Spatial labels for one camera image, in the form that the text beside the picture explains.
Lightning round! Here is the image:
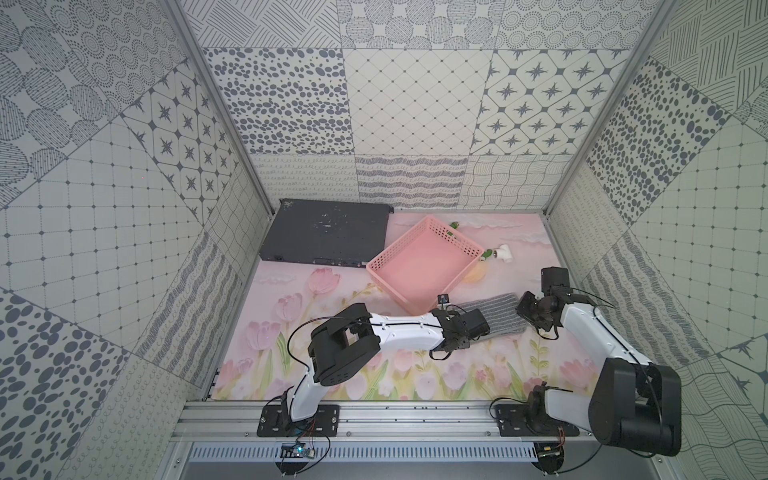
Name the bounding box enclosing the grey striped square dishcloth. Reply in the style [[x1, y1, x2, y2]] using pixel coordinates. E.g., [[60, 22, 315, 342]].
[[457, 293, 529, 340]]

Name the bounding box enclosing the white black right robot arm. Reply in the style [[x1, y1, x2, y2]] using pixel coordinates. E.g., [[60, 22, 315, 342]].
[[516, 292, 682, 457]]

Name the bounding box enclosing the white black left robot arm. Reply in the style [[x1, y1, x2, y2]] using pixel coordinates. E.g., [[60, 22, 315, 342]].
[[281, 303, 490, 425]]

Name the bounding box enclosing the pink perforated plastic basket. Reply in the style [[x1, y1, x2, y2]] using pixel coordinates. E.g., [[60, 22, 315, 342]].
[[366, 215, 485, 315]]

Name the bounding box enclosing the green white pipe valve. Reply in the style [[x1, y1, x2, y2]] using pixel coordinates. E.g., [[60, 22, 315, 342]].
[[479, 244, 514, 263]]

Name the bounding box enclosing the small green circuit board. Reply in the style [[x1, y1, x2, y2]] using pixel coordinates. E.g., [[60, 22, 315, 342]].
[[280, 442, 316, 459]]

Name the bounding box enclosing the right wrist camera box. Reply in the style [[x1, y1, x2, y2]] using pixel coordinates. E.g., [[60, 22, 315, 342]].
[[541, 266, 571, 296]]

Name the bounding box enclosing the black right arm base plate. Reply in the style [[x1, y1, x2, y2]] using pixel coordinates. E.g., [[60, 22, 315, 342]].
[[491, 403, 580, 437]]

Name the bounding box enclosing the black round connector under rail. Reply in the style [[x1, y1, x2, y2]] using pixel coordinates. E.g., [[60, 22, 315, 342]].
[[533, 443, 565, 475]]

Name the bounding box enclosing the dark grey network switch box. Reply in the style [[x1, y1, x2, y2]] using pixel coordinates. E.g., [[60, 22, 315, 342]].
[[259, 198, 394, 268]]

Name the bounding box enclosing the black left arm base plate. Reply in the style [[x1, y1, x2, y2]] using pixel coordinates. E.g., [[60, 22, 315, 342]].
[[257, 404, 340, 438]]

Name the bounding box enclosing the aluminium front rail frame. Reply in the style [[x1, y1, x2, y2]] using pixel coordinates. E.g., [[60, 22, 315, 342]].
[[161, 398, 667, 480]]

